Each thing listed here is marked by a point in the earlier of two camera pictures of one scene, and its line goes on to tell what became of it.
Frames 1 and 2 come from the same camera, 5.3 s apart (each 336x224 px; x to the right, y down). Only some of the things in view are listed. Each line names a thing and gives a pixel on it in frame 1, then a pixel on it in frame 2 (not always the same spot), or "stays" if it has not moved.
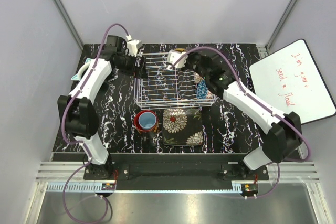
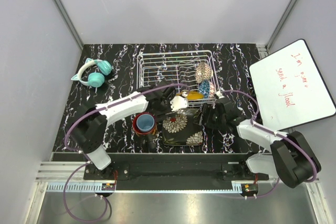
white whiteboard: x=290 y=80 stays
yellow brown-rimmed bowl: x=179 y=49 -> x=192 y=95
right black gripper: x=191 y=55 -> x=208 y=110
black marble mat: x=171 y=100 stays
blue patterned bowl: x=201 y=89 stays
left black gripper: x=142 y=70 -> x=169 y=109
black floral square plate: x=182 y=127 stays
